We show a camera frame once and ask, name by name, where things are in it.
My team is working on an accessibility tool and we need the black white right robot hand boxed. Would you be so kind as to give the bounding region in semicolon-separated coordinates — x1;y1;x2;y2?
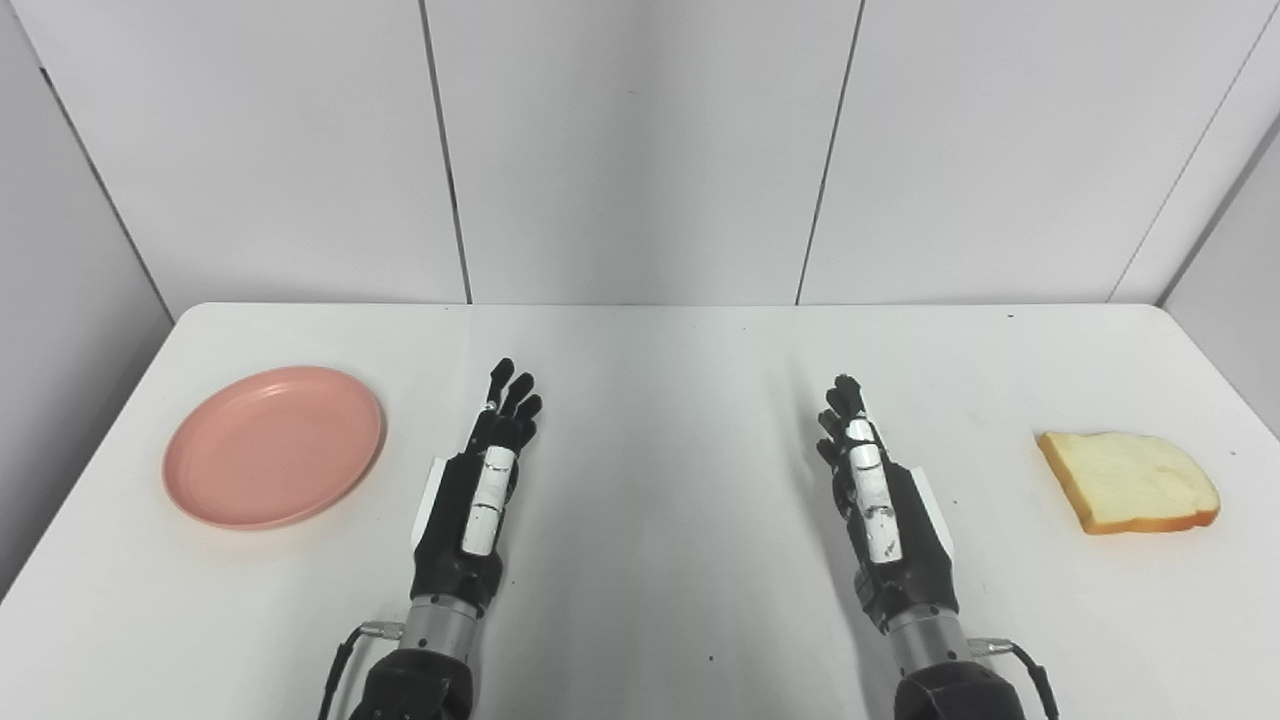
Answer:
815;375;961;633

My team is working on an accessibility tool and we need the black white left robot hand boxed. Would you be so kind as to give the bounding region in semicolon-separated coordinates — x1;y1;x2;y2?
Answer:
410;358;544;613

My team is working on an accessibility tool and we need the pink round plate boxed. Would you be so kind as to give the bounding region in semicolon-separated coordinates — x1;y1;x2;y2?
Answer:
162;365;387;531

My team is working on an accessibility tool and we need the slice of white bread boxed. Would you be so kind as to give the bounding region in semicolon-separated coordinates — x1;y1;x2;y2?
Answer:
1035;430;1222;536

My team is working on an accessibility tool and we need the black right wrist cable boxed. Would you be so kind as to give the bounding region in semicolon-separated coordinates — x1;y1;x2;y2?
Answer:
965;637;1061;720

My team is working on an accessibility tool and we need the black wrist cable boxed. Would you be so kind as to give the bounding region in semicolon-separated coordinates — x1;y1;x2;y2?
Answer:
965;637;1061;720
317;621;406;720

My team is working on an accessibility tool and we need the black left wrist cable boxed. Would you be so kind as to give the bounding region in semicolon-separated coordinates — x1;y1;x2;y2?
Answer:
317;621;406;720

